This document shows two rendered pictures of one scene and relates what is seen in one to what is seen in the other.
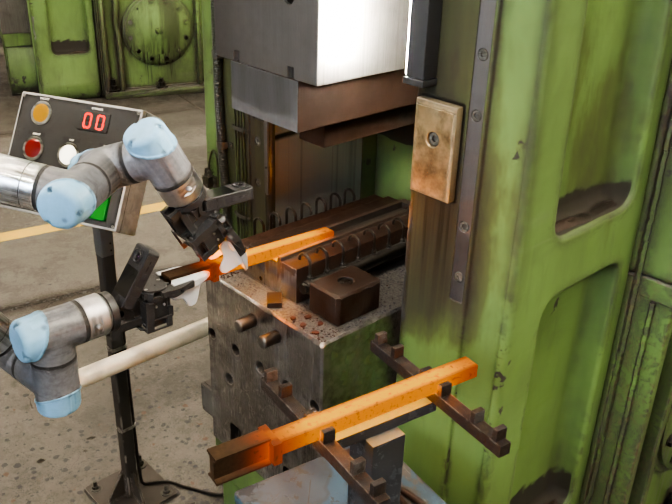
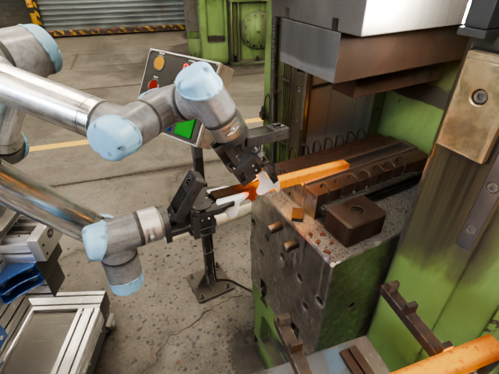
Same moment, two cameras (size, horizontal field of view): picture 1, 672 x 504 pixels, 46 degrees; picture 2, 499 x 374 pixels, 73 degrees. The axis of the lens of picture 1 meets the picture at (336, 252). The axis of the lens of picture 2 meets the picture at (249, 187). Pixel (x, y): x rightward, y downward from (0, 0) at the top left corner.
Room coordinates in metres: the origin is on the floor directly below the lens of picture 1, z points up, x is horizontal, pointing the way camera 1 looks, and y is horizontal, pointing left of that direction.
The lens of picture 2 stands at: (0.69, 0.06, 1.48)
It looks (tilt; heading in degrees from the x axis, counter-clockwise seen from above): 35 degrees down; 15
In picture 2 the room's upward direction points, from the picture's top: straight up
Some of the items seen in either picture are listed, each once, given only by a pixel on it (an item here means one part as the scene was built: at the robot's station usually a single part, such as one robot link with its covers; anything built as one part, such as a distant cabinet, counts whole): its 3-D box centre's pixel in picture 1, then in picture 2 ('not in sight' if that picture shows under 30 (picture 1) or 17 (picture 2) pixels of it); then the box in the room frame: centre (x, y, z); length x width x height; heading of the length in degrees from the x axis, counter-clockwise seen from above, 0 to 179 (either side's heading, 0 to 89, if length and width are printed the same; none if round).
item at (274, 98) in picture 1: (344, 78); (377, 38); (1.60, -0.01, 1.32); 0.42 x 0.20 x 0.10; 134
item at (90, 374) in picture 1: (150, 349); (218, 219); (1.64, 0.45, 0.62); 0.44 x 0.05 x 0.05; 134
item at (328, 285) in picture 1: (345, 295); (355, 220); (1.37, -0.02, 0.95); 0.12 x 0.08 x 0.06; 134
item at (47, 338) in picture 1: (49, 333); (113, 237); (1.11, 0.47, 1.00); 0.11 x 0.08 x 0.09; 134
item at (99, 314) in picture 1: (93, 317); (151, 225); (1.16, 0.41, 1.00); 0.08 x 0.05 x 0.08; 44
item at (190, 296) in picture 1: (191, 290); (232, 207); (1.28, 0.26, 0.99); 0.09 x 0.03 x 0.06; 131
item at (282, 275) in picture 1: (339, 239); (351, 168); (1.60, -0.01, 0.96); 0.42 x 0.20 x 0.09; 134
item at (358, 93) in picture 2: (365, 115); (390, 72); (1.61, -0.05, 1.24); 0.30 x 0.07 x 0.06; 134
